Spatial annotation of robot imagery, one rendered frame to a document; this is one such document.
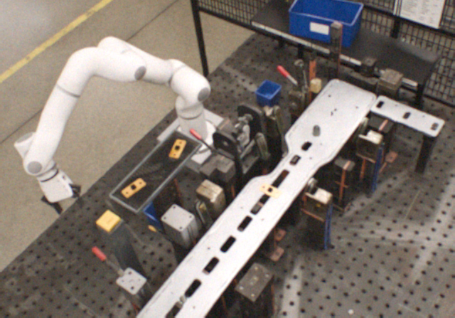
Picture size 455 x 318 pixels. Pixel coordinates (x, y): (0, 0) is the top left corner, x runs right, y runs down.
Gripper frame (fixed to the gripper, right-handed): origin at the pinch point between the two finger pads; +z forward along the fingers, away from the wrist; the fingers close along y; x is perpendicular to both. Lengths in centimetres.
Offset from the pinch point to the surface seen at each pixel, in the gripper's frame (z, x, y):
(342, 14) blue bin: -1, -98, -116
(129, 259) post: 24.8, 6.9, -13.4
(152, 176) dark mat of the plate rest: 0.2, -3.9, -33.2
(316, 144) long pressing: 24, -33, -90
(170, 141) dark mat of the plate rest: -3.4, -19.1, -40.0
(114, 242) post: 10.8, 14.4, -16.7
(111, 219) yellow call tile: 2.2, 12.7, -19.5
